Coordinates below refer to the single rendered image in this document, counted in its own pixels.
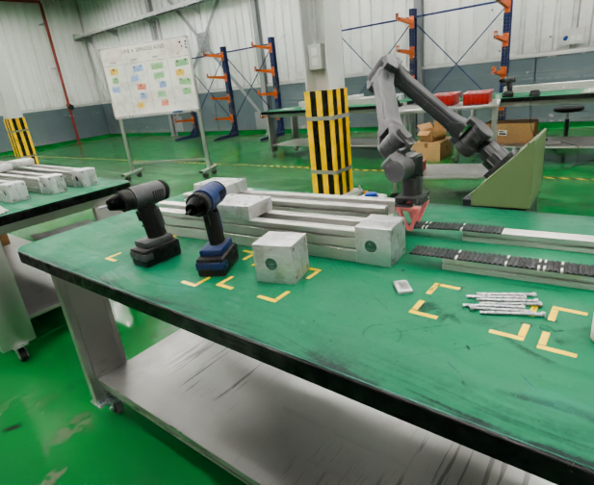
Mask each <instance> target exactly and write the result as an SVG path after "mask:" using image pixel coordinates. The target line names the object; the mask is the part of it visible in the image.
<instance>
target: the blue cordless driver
mask: <svg viewBox="0 0 594 485"><path fill-rule="evenodd" d="M225 197H226V188H225V186H224V185H223V183H221V182H219V181H211V182H208V183H207V184H205V185H204V186H202V187H201V188H199V189H198V190H196V191H194V192H193V193H192V194H191V195H190V196H188V198H187V199H186V200H187V201H186V209H185V210H186V213H185V215H189V216H192V217H193V216H195V217H203V219H204V223H205V227H206V231H207V235H208V240H209V241H208V242H207V243H206V244H205V245H204V246H203V247H202V248H201V249H200V250H199V254H200V256H199V257H198V258H197V259H196V263H195V267H196V270H198V275H199V276H200V277H210V276H225V275H226V274H227V273H228V272H229V270H230V269H232V267H233V266H234V264H235V263H236V262H237V260H238V259H239V255H238V249H237V244H236V243H235V242H232V239H231V238H225V237H224V234H223V227H222V223H221V219H220V212H219V210H218V208H217V206H218V205H219V204H220V203H221V202H222V201H223V199H224V198H225Z"/></svg>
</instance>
